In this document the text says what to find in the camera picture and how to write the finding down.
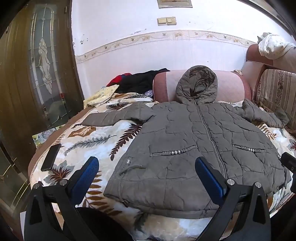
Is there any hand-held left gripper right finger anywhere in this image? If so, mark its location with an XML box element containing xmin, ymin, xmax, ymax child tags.
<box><xmin>195</xmin><ymin>157</ymin><xmax>271</xmax><ymax>241</ymax></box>

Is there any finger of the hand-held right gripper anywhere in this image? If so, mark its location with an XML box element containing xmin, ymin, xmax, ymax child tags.
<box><xmin>280</xmin><ymin>152</ymin><xmax>296</xmax><ymax>173</ymax></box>

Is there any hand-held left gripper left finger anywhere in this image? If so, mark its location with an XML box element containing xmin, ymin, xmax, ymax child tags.
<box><xmin>24</xmin><ymin>156</ymin><xmax>100</xmax><ymax>241</ymax></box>

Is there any olive quilted hooded jacket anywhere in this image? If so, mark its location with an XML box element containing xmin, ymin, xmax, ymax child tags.
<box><xmin>83</xmin><ymin>65</ymin><xmax>292</xmax><ymax>219</ymax></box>

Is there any leaf print blanket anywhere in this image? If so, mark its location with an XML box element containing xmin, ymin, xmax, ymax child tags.
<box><xmin>30</xmin><ymin>91</ymin><xmax>296</xmax><ymax>241</ymax></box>

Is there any black phone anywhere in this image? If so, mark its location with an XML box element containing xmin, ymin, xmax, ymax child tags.
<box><xmin>41</xmin><ymin>143</ymin><xmax>62</xmax><ymax>172</ymax></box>

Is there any striped sofa cushion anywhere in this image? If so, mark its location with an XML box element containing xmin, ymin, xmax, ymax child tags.
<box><xmin>253</xmin><ymin>68</ymin><xmax>296</xmax><ymax>130</ymax></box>

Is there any yellow patterned cloth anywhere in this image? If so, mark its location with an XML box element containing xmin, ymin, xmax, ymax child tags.
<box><xmin>83</xmin><ymin>85</ymin><xmax>119</xmax><ymax>107</ymax></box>

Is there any pink sofa backrest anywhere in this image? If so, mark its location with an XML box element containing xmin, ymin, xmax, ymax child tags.
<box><xmin>240</xmin><ymin>44</ymin><xmax>296</xmax><ymax>93</ymax></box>

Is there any red garment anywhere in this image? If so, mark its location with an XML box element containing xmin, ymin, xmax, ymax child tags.
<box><xmin>106</xmin><ymin>73</ymin><xmax>132</xmax><ymax>87</ymax></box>

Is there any pink sofa bolster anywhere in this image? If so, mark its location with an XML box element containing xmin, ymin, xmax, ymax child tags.
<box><xmin>153</xmin><ymin>70</ymin><xmax>252</xmax><ymax>103</ymax></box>

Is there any black garment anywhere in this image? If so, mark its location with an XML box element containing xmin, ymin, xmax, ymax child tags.
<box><xmin>118</xmin><ymin>68</ymin><xmax>171</xmax><ymax>94</ymax></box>

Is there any white crumpled cloth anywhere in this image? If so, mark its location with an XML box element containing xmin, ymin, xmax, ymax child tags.
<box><xmin>257</xmin><ymin>33</ymin><xmax>295</xmax><ymax>59</ymax></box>

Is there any wooden door with glass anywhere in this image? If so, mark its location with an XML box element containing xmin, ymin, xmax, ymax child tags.
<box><xmin>0</xmin><ymin>0</ymin><xmax>85</xmax><ymax>232</ymax></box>

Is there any dark wooden frame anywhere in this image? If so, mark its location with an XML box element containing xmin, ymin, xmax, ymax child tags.
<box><xmin>243</xmin><ymin>0</ymin><xmax>296</xmax><ymax>47</ymax></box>

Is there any beige light switch plate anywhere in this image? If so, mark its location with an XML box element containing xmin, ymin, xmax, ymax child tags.
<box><xmin>157</xmin><ymin>17</ymin><xmax>176</xmax><ymax>25</ymax></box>

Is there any framed wall picture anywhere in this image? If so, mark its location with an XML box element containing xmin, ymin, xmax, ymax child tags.
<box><xmin>157</xmin><ymin>0</ymin><xmax>193</xmax><ymax>9</ymax></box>

